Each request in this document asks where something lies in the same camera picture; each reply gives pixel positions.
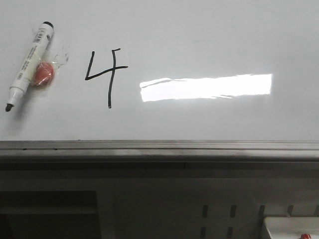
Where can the red magnet taped to marker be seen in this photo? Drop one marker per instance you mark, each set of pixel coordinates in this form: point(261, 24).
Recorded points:
point(44, 74)

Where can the white whiteboard marker pen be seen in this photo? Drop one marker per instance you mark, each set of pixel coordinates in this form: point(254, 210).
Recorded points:
point(30, 62)

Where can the white whiteboard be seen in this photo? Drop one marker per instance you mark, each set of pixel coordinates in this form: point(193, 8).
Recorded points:
point(166, 69)

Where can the white plastic box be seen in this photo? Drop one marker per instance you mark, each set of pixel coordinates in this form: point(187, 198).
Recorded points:
point(289, 227)

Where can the small red object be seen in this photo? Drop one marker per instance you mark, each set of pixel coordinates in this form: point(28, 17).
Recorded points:
point(305, 236)

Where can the grey aluminium whiteboard frame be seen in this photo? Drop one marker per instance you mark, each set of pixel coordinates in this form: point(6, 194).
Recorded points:
point(153, 150)

